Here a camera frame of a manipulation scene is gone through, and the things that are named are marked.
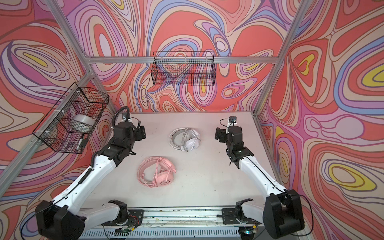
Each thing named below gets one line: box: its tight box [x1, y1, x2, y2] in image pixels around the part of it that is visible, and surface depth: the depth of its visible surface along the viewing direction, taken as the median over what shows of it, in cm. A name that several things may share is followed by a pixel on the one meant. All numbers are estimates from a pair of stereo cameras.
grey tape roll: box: [70, 114, 95, 133], surface depth 74 cm
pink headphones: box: [137, 157, 177, 188], surface depth 84 cm
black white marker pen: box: [76, 133, 84, 151], surface depth 74 cm
